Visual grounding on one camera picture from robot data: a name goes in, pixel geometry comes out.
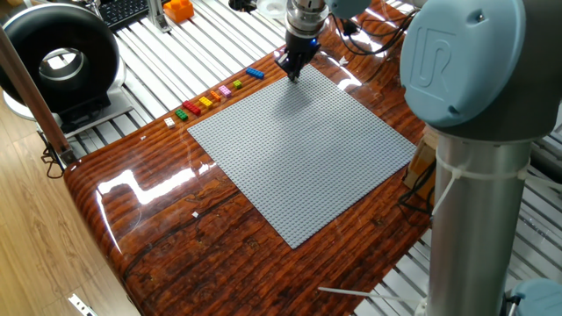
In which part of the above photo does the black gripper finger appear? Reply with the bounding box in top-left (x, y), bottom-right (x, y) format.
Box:
top-left (292, 59), bottom-right (311, 83)
top-left (274, 51), bottom-right (296, 82)

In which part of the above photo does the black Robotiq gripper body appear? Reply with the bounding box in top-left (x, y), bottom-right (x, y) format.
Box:
top-left (285, 34), bottom-right (321, 66)

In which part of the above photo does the grey Lego baseplate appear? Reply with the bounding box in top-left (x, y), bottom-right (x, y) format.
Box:
top-left (187, 64), bottom-right (417, 250)

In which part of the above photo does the long red Lego brick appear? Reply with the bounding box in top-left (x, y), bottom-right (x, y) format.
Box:
top-left (182, 100), bottom-right (203, 117)

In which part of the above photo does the white tape roll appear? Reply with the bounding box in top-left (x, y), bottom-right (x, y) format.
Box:
top-left (256, 0), bottom-right (289, 19)

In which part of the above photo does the black round object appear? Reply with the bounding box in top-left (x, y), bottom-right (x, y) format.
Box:
top-left (227, 0), bottom-right (259, 13)

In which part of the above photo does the large orange toy brick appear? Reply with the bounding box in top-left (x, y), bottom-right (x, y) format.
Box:
top-left (162, 0), bottom-right (196, 25)

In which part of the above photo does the black keyboard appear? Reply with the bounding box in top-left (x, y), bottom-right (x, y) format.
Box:
top-left (94, 0), bottom-right (153, 31)

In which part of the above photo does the long white zip tie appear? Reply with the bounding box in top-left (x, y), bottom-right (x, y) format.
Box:
top-left (317, 286), bottom-right (428, 316)

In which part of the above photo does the brown wooden beam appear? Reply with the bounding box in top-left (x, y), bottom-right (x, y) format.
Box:
top-left (0, 25), bottom-right (76, 167)

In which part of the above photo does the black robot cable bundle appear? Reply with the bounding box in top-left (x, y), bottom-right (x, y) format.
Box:
top-left (331, 0), bottom-right (418, 57)

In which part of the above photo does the short aluminium post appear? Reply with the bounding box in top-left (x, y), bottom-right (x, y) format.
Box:
top-left (147, 0), bottom-right (172, 34)

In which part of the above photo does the black round ring device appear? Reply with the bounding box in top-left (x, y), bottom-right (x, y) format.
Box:
top-left (0, 3), bottom-right (133, 133)

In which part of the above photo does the silver metal bracket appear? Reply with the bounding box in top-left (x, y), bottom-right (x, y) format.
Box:
top-left (68, 292), bottom-right (98, 316)

